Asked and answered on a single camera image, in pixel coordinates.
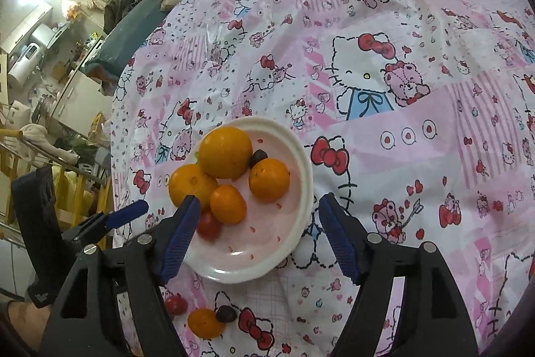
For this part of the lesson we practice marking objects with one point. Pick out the blue bed frame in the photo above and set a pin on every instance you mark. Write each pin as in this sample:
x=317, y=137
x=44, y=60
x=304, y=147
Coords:
x=125, y=35

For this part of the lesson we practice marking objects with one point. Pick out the tangerine with stem dot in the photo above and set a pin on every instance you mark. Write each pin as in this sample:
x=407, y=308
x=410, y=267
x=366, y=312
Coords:
x=269, y=180

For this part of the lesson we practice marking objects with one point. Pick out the medium orange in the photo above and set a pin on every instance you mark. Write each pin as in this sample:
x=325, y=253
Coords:
x=190, y=183

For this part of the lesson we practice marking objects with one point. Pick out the yellow wooden rack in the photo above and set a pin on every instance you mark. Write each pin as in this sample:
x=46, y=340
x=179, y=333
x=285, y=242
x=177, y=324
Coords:
x=67, y=210

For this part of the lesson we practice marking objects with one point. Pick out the pink strawberry-print plate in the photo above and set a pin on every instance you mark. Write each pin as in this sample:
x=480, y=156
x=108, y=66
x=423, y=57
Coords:
x=267, y=240

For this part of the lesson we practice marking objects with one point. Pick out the beige cloth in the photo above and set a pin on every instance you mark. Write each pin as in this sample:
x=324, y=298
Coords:
x=39, y=137

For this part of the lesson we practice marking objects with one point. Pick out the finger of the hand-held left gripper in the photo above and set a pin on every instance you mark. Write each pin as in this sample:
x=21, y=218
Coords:
x=81, y=235
x=125, y=210

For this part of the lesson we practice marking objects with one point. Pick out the large orange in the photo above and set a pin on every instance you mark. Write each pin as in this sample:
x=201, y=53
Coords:
x=225, y=152

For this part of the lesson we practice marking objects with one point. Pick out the white wall cabinet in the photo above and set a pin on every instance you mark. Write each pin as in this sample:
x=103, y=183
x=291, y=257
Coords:
x=33, y=16

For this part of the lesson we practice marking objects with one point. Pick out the white lower cabinet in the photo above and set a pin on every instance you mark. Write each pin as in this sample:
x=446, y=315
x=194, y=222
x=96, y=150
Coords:
x=73, y=93

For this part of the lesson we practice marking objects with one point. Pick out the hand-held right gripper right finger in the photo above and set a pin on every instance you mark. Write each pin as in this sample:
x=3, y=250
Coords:
x=340, y=244

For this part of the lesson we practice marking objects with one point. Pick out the small red tomato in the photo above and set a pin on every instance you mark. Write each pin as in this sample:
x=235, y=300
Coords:
x=175, y=304

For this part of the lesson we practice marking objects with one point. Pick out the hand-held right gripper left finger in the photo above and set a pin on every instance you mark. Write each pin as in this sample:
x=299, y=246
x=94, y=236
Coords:
x=177, y=244

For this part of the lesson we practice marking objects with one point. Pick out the dark grape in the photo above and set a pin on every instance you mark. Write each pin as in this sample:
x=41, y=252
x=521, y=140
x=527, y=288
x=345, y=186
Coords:
x=260, y=157
x=226, y=314

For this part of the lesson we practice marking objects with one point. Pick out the pink cartoon printed blanket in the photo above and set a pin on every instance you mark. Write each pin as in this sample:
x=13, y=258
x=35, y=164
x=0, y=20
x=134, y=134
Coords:
x=418, y=131

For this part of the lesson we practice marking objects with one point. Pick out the person's left forearm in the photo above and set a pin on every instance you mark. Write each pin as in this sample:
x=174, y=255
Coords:
x=23, y=315

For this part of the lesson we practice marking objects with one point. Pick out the small tangerine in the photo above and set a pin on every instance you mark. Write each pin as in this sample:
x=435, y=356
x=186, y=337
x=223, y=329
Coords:
x=205, y=323
x=228, y=204

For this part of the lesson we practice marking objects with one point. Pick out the hanging orange bag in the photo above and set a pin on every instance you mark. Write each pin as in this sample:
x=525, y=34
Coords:
x=73, y=10

